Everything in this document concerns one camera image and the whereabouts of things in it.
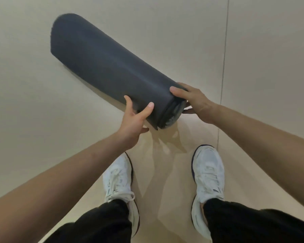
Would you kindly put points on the person's left hand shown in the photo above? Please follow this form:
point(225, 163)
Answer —
point(133, 123)

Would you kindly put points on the person's right hand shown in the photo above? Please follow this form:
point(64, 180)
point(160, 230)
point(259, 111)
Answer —
point(200, 103)

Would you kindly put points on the grey yoga mat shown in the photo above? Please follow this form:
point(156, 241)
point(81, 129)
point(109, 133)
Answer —
point(104, 63)

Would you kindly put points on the person's right forearm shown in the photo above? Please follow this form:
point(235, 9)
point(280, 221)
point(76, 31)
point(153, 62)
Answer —
point(268, 149)

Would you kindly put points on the person's left forearm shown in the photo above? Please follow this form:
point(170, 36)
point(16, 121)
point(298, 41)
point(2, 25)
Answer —
point(53, 189)

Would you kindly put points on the person's left white sneaker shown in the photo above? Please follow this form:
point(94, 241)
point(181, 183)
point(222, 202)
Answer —
point(119, 179)

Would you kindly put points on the person's white sneaker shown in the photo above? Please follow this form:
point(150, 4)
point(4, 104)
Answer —
point(119, 179)
point(209, 172)

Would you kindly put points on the person's right white sneaker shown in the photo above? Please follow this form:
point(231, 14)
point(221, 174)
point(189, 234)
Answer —
point(209, 172)

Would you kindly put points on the black trousers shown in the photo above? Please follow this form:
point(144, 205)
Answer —
point(243, 222)

